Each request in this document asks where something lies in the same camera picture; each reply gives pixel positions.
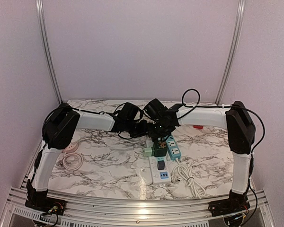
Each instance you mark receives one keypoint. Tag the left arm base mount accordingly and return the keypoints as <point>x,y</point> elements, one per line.
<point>41,202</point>

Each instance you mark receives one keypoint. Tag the white long power strip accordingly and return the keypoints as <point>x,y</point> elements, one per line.
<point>159,177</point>

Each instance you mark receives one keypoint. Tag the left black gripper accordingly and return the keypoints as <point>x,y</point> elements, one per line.
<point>143,129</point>

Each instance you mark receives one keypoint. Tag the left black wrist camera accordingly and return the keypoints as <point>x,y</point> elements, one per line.
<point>130,112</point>

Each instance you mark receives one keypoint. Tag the right aluminium post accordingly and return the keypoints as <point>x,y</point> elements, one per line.
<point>233,48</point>

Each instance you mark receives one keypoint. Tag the aluminium post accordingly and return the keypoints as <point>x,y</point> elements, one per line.
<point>233,48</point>
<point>47,52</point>

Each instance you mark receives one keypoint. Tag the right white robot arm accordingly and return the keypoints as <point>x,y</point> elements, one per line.
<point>235,119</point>

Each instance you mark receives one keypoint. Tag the red cube socket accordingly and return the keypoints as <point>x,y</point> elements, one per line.
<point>198,127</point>

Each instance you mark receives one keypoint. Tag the left aluminium post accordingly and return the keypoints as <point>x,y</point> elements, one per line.
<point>47,52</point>

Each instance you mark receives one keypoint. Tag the teal power strip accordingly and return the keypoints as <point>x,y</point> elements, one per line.
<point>173,149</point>

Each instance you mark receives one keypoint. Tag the light green plug adapter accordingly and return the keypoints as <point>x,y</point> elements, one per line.
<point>148,152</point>

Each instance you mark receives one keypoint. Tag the aluminium front rail frame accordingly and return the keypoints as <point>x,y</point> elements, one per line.
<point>84,211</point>

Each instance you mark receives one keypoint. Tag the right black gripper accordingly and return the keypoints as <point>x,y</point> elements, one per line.
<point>152,134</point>

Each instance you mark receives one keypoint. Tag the small black usb charger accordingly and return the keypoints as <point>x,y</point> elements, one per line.
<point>161,165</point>

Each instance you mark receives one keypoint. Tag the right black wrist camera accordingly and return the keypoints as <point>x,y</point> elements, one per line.
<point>155,109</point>

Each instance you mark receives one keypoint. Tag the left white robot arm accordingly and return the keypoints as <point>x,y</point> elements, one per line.
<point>62,122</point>

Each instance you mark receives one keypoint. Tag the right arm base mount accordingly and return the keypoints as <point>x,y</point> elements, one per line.
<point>234,203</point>

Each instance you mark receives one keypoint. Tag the beige round power strip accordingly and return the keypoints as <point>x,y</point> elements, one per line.
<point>73,146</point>

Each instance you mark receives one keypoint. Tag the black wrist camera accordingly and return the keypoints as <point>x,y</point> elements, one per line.
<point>155,109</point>
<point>130,112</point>

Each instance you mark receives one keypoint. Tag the dark green cube adapter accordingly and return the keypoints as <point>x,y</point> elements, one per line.
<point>160,148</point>

